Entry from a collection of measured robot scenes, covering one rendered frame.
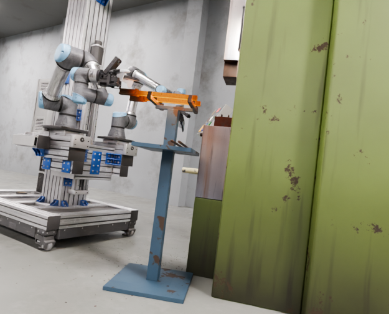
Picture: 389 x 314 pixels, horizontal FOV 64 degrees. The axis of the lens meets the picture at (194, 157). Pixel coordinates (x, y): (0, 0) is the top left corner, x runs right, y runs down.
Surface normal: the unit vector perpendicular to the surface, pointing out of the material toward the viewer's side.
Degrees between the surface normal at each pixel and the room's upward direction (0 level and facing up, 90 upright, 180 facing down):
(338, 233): 90
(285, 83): 90
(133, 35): 90
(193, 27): 90
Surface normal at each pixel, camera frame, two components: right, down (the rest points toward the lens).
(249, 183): -0.22, -0.07
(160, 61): -0.52, -0.10
